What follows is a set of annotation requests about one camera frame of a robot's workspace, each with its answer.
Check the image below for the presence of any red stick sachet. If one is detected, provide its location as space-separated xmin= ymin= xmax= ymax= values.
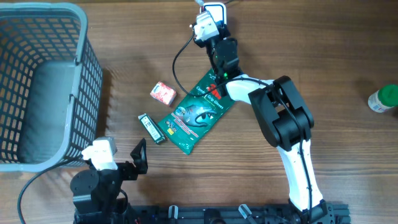
xmin=195 ymin=0 xmax=205 ymax=7

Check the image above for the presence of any green lidded jar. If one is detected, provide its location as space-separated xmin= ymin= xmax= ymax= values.
xmin=368 ymin=84 xmax=398 ymax=113

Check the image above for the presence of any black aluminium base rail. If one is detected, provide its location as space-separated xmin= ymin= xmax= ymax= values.
xmin=73 ymin=204 xmax=351 ymax=224

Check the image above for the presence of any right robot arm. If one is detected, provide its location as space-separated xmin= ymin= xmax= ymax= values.
xmin=192 ymin=22 xmax=326 ymax=223

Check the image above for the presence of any grey plastic shopping basket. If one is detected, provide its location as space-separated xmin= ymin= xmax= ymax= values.
xmin=1 ymin=2 xmax=103 ymax=172

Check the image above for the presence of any green 3M gloves packet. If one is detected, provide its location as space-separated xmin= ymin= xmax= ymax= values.
xmin=158 ymin=70 xmax=234 ymax=155

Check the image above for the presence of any red white small box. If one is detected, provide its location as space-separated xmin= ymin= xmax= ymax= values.
xmin=150 ymin=82 xmax=177 ymax=106

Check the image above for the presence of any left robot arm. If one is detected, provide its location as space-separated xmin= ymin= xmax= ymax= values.
xmin=70 ymin=137 xmax=148 ymax=223

